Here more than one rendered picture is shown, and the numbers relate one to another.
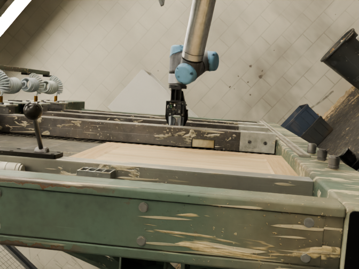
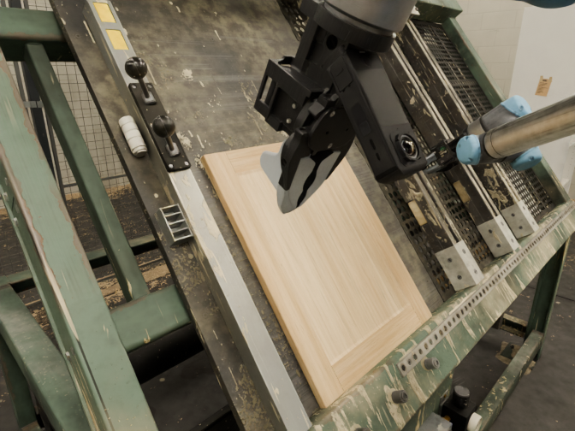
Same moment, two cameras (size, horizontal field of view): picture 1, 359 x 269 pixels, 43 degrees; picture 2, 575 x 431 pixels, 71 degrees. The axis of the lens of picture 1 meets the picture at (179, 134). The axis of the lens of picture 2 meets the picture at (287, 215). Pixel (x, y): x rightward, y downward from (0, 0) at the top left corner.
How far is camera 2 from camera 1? 0.73 m
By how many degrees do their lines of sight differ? 42
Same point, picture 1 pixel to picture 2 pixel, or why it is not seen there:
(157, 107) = (562, 55)
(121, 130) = not seen: hidden behind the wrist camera
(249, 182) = (257, 374)
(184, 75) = (464, 151)
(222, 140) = (432, 231)
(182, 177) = (224, 304)
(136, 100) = (554, 27)
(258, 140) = (458, 268)
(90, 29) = not seen: outside the picture
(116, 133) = not seen: hidden behind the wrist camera
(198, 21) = (533, 128)
